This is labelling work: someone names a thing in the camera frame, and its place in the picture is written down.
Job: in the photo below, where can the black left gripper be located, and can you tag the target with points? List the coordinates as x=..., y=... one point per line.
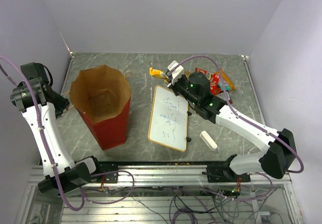
x=63, y=102

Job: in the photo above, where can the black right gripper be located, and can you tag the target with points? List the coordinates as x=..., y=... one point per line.
x=173, y=86

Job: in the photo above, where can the yellow snack bar wrapper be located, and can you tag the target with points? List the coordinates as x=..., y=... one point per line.
x=158, y=74

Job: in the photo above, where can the red cookie snack bag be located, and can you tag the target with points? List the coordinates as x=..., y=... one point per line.
x=213, y=77

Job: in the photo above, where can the red brown paper bag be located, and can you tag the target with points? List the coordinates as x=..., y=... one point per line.
x=102, y=97

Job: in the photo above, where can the orange honey snack bag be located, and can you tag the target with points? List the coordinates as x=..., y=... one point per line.
x=226, y=78

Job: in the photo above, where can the teal snack bar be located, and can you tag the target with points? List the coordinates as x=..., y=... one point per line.
x=224, y=85

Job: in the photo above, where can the red Doritos bag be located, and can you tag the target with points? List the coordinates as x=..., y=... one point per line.
x=225, y=96

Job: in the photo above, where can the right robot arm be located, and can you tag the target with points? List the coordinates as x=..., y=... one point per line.
x=277, y=148

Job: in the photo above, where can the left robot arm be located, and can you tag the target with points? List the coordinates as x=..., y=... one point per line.
x=40, y=105

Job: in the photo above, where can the yellow framed whiteboard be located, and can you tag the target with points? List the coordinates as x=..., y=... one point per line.
x=168, y=120

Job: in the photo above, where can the white whiteboard eraser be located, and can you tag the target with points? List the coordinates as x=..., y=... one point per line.
x=208, y=141

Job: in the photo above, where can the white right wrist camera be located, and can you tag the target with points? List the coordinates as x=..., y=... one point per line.
x=175, y=71

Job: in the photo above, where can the aluminium mounting rail frame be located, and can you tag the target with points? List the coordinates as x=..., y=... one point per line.
x=155, y=181

